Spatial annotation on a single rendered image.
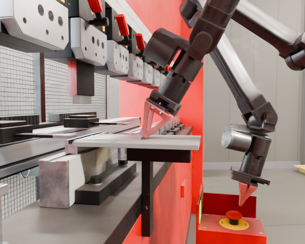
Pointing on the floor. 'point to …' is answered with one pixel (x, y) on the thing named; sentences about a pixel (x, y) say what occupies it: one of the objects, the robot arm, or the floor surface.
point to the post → (39, 94)
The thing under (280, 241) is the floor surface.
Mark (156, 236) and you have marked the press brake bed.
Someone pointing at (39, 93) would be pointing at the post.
